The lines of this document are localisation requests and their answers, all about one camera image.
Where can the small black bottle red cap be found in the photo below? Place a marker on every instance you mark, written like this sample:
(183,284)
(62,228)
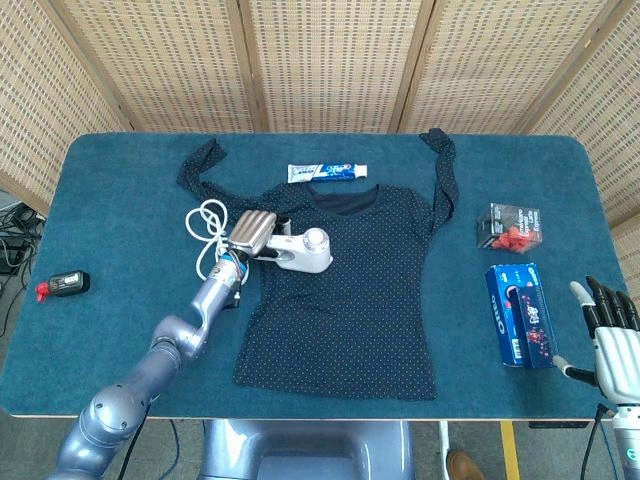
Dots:
(70,283)

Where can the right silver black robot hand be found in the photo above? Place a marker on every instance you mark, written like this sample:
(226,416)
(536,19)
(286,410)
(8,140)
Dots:
(617,360)

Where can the navy dotted long-sleeve shirt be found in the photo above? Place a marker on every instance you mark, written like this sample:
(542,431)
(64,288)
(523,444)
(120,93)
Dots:
(350,310)

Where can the black table control panel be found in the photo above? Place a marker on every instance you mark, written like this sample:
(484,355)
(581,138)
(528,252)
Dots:
(560,424)

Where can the blue Oreo cookie box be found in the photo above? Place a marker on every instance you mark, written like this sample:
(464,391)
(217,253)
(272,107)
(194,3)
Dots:
(500,310)

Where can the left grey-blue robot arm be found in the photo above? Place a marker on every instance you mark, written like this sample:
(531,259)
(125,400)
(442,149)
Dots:
(165,350)

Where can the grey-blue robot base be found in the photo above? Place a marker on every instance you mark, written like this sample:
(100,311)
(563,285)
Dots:
(310,450)

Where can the black box with red items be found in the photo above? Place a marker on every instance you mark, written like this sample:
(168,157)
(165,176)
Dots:
(505,227)

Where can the blue white toothpaste tube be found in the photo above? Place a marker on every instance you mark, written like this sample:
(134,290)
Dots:
(327,172)

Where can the white table leg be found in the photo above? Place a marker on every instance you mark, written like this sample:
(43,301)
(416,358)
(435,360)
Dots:
(443,435)

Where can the brown shoe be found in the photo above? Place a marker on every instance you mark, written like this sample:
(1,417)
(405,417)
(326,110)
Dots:
(465,467)

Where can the woven wooden folding screen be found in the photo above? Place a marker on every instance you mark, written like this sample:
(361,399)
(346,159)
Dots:
(330,60)

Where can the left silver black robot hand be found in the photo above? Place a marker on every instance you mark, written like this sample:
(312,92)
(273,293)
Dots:
(252,232)

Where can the white handheld garment steamer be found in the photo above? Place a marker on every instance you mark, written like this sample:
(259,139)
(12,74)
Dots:
(310,250)

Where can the narrow blue box red print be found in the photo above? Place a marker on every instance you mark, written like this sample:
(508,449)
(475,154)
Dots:
(537,330)

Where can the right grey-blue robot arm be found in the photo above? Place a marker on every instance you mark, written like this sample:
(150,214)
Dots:
(627,445)

